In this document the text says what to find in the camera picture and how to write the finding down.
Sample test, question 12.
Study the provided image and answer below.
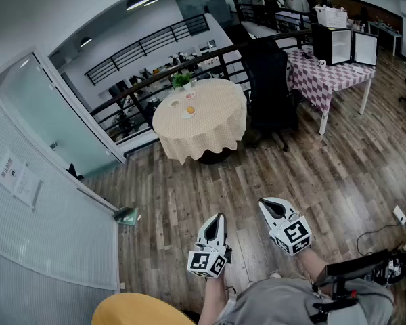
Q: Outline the pink checkered cloth table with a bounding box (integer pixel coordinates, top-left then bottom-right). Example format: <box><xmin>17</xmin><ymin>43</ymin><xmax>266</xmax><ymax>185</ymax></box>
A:
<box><xmin>286</xmin><ymin>45</ymin><xmax>377</xmax><ymax>135</ymax></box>

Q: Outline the white paper sign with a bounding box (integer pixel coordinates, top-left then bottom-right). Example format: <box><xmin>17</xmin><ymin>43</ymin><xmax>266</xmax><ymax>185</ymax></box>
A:
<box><xmin>0</xmin><ymin>147</ymin><xmax>26</xmax><ymax>194</ymax></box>
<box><xmin>13</xmin><ymin>166</ymin><xmax>43</xmax><ymax>210</ymax></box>

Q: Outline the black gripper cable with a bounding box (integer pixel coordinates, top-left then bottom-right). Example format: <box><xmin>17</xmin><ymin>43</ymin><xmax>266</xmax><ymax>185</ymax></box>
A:
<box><xmin>223</xmin><ymin>276</ymin><xmax>238</xmax><ymax>296</ymax></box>

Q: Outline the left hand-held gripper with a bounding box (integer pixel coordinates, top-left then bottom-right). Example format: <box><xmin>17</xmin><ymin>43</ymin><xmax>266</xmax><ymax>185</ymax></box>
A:
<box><xmin>187</xmin><ymin>213</ymin><xmax>233</xmax><ymax>280</ymax></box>

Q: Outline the person's grey clothing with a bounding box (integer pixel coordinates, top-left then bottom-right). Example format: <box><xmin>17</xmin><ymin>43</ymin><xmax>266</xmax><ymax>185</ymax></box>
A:
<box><xmin>216</xmin><ymin>278</ymin><xmax>395</xmax><ymax>325</ymax></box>

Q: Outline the white desk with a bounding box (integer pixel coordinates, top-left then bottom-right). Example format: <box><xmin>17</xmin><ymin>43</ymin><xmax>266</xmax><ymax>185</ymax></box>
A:
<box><xmin>367</xmin><ymin>20</ymin><xmax>403</xmax><ymax>57</ymax></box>

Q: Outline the black mesh office chair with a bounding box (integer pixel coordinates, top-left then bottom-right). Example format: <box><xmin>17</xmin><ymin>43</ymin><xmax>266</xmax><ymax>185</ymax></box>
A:
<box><xmin>240</xmin><ymin>38</ymin><xmax>304</xmax><ymax>152</ymax></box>

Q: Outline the black railing brown handrail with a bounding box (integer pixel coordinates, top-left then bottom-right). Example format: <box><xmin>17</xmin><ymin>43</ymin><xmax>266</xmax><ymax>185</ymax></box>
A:
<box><xmin>89</xmin><ymin>28</ymin><xmax>314</xmax><ymax>145</ymax></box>

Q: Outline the black body harness rig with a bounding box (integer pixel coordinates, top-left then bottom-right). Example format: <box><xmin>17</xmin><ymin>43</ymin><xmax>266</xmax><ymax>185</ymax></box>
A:
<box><xmin>311</xmin><ymin>248</ymin><xmax>406</xmax><ymax>324</ymax></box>

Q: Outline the person's right forearm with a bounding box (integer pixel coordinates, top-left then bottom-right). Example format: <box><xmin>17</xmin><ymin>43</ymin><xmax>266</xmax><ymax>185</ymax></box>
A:
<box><xmin>296</xmin><ymin>247</ymin><xmax>329</xmax><ymax>280</ymax></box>

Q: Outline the black stair railing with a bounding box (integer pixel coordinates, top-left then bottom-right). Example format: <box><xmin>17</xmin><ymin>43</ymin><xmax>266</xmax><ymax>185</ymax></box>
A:
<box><xmin>235</xmin><ymin>1</ymin><xmax>312</xmax><ymax>33</ymax></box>

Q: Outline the green floor box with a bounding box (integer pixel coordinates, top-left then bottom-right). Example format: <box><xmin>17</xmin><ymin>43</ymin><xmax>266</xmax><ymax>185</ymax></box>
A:
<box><xmin>113</xmin><ymin>207</ymin><xmax>139</xmax><ymax>226</ymax></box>

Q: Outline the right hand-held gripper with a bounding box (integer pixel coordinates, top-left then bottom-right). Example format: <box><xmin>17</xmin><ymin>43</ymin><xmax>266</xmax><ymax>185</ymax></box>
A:
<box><xmin>258</xmin><ymin>197</ymin><xmax>313</xmax><ymax>257</ymax></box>

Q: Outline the person's left forearm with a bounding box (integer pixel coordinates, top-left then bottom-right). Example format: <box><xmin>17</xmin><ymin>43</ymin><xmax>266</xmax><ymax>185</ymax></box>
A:
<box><xmin>198</xmin><ymin>272</ymin><xmax>240</xmax><ymax>325</ymax></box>

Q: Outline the white plastic basket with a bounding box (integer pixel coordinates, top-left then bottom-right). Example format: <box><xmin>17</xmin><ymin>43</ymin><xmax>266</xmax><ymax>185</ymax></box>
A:
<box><xmin>313</xmin><ymin>5</ymin><xmax>348</xmax><ymax>28</ymax></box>

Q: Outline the round table beige checked cloth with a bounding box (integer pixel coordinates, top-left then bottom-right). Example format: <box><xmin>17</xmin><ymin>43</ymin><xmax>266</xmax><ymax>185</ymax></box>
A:
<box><xmin>151</xmin><ymin>77</ymin><xmax>248</xmax><ymax>165</ymax></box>

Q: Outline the yellow stool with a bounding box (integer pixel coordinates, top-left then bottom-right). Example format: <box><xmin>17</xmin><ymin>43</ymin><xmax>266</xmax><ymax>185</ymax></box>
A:
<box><xmin>91</xmin><ymin>292</ymin><xmax>197</xmax><ymax>325</ymax></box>

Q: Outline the white power strip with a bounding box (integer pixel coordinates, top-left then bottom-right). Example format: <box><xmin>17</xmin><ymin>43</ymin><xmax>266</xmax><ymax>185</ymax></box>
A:
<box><xmin>392</xmin><ymin>204</ymin><xmax>406</xmax><ymax>225</ymax></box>

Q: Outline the black power cable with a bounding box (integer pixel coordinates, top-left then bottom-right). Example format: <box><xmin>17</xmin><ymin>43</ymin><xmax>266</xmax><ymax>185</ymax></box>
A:
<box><xmin>356</xmin><ymin>221</ymin><xmax>406</xmax><ymax>255</ymax></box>

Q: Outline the green potted plant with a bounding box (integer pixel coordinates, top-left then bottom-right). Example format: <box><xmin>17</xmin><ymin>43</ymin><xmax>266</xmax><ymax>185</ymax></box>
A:
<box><xmin>171</xmin><ymin>72</ymin><xmax>194</xmax><ymax>93</ymax></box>

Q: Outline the frosted glass door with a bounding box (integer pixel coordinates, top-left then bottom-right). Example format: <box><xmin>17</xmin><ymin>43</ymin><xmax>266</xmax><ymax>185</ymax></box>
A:
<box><xmin>0</xmin><ymin>49</ymin><xmax>126</xmax><ymax>176</ymax></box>

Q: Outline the small black chair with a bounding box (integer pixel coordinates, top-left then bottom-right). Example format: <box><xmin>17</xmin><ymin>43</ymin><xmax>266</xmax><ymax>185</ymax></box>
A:
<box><xmin>66</xmin><ymin>162</ymin><xmax>85</xmax><ymax>181</ymax></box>

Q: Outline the black horizontal bar railing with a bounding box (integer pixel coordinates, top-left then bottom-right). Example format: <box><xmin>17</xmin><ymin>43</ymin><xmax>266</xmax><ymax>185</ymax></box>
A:
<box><xmin>84</xmin><ymin>13</ymin><xmax>210</xmax><ymax>86</ymax></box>

